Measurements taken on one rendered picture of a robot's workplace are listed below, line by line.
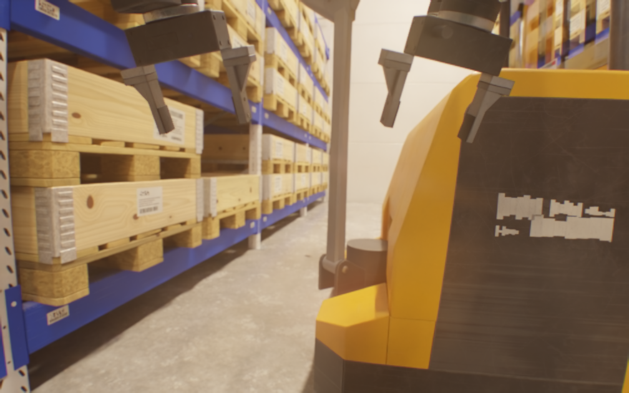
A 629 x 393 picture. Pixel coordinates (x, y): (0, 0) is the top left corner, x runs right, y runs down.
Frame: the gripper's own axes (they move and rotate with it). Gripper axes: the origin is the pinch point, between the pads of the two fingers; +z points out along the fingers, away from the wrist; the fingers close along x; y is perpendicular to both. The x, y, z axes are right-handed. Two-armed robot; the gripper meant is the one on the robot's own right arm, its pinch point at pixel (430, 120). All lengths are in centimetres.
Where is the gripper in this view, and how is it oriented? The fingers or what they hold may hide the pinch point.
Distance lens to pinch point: 51.4
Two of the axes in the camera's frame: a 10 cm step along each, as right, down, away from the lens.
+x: 9.8, 1.3, 1.7
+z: -1.9, 8.7, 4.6
